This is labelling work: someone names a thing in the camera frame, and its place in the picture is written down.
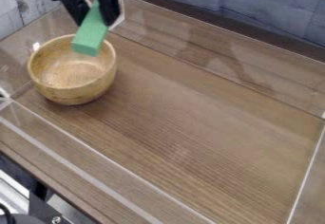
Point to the green rectangular block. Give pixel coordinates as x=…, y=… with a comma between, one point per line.
x=91, y=33

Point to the wooden bowl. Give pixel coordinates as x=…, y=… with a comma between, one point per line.
x=68, y=77

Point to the black metal mount bracket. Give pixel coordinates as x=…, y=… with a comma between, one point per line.
x=43, y=211

